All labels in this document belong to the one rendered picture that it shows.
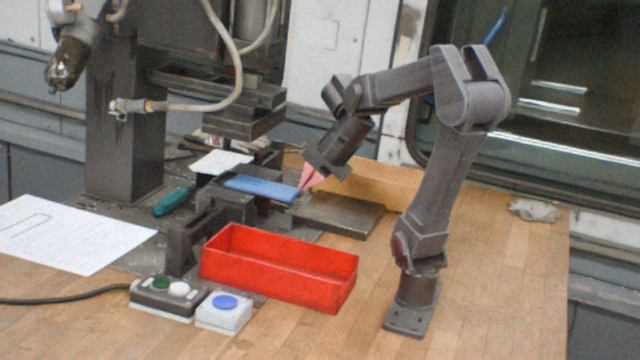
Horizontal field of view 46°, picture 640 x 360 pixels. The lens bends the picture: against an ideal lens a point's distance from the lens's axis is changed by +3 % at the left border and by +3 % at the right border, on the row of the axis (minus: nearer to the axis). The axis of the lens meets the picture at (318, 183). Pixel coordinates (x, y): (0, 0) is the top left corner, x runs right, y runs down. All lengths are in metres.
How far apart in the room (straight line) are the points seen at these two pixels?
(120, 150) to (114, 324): 0.46
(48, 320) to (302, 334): 0.38
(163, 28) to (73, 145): 1.13
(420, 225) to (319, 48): 0.94
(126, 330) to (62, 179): 1.47
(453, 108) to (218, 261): 0.47
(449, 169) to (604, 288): 0.94
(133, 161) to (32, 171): 1.16
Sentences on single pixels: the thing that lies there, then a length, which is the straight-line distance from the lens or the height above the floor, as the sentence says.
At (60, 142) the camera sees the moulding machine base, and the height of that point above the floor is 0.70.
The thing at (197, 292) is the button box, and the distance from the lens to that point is 1.20.
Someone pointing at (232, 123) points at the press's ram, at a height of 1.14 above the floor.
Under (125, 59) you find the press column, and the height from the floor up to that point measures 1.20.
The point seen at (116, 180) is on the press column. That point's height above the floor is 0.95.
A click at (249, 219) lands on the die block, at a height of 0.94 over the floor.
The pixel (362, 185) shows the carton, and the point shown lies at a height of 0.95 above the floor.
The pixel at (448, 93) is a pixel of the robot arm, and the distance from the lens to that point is 1.11.
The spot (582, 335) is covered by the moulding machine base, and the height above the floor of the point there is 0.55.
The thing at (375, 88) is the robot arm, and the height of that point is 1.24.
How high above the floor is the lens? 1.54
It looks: 21 degrees down
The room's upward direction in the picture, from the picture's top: 7 degrees clockwise
